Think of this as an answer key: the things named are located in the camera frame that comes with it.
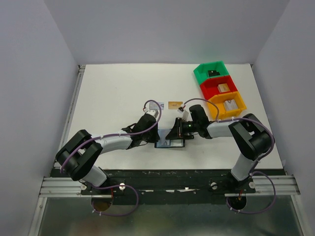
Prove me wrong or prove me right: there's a gold credit card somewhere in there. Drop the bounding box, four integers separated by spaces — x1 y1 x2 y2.
168 101 183 110

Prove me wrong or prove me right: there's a silver grey credit card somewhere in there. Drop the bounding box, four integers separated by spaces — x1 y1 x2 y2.
150 102 164 110

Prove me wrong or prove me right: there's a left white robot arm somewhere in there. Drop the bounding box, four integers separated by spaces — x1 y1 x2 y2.
55 112 159 187

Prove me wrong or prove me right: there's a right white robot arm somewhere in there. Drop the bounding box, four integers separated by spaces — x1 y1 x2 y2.
165 105 275 182

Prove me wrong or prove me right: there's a yellow plastic bin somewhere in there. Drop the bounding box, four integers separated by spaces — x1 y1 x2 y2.
207 91 247 119

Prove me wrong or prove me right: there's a red plastic bin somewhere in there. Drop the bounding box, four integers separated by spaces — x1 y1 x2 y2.
200 75 238 100

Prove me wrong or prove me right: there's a white box in yellow bin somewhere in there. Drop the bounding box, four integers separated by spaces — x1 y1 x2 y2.
223 99 239 111

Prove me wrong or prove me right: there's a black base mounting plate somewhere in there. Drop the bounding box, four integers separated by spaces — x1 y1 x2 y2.
81 169 255 205

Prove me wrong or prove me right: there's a white box in red bin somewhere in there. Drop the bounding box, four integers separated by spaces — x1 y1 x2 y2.
218 83 230 93

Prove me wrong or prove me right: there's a green plastic bin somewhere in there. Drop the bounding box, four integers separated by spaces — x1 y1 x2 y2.
193 61 229 85

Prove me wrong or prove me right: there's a black part in green bin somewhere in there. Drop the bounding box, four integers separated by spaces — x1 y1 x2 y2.
207 70 220 78

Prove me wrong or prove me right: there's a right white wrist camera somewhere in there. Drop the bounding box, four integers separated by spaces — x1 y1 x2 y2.
177 104 189 120

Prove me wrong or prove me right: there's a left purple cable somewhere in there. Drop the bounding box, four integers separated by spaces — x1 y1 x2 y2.
60 99 162 217

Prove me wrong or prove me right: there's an aluminium extrusion rail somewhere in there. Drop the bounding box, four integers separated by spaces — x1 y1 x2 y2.
39 65 86 198

